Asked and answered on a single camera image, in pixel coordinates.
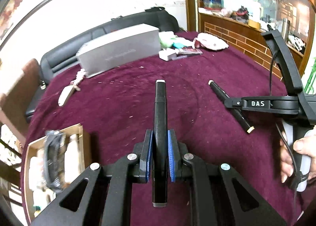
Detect black zipper pouch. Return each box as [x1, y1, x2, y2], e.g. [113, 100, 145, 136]
[43, 130, 66, 194]

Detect pink white cloth bag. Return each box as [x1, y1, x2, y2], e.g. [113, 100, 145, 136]
[192, 33, 229, 51]

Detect steel thermos cup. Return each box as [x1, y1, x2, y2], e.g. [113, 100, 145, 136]
[281, 18, 290, 43]

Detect black marker tan caps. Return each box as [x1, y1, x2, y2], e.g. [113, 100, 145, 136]
[207, 79, 255, 134]

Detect small white charger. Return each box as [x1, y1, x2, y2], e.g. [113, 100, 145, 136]
[159, 48, 177, 61]

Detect cardboard tray box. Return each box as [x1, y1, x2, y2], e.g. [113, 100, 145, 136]
[22, 123, 92, 223]

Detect black marker grey caps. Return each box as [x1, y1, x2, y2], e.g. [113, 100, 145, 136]
[152, 80, 168, 208]

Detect silver rectangular box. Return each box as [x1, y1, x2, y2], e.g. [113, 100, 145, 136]
[76, 24, 161, 78]

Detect green plastic packet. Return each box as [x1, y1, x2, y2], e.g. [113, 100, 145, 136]
[159, 31, 193, 49]

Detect brown padded chair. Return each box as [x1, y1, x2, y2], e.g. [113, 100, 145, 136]
[1, 59, 39, 144]

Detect white lotion bottle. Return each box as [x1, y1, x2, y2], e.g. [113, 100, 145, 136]
[64, 134, 80, 184]

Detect wooden brick-pattern counter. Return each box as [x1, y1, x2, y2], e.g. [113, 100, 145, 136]
[199, 11, 304, 79]

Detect person's right hand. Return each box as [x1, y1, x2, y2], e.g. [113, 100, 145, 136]
[279, 127, 316, 184]

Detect black leather sofa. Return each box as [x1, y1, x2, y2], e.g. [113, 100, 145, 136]
[25, 7, 181, 123]

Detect dark red velvet bedspread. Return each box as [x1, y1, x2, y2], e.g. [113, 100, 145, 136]
[26, 47, 303, 225]

